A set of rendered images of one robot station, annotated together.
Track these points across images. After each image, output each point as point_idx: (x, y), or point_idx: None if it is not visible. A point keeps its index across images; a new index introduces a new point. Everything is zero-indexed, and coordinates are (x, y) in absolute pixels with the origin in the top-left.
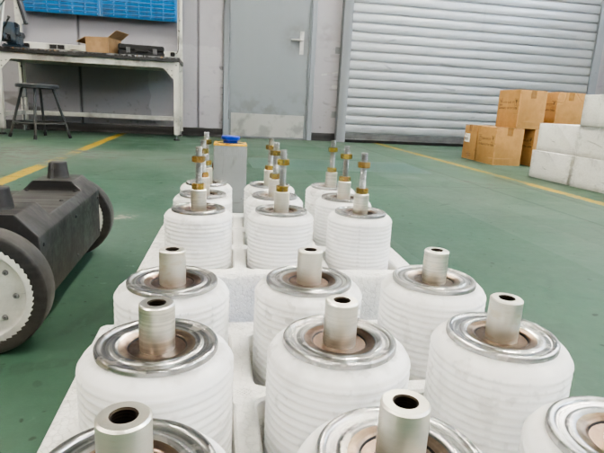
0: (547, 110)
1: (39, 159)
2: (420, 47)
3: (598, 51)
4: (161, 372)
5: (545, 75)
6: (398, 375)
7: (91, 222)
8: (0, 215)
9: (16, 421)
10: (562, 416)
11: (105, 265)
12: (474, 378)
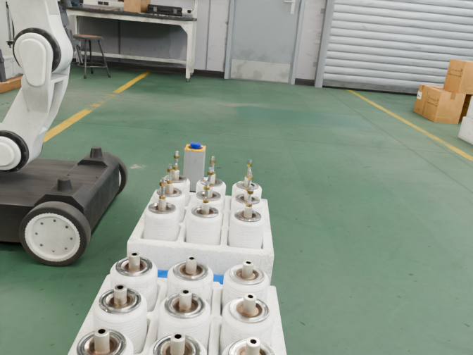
0: None
1: (86, 103)
2: (393, 10)
3: None
4: (118, 313)
5: None
6: (199, 322)
7: (113, 184)
8: (65, 195)
9: (70, 304)
10: (238, 344)
11: (121, 208)
12: (229, 325)
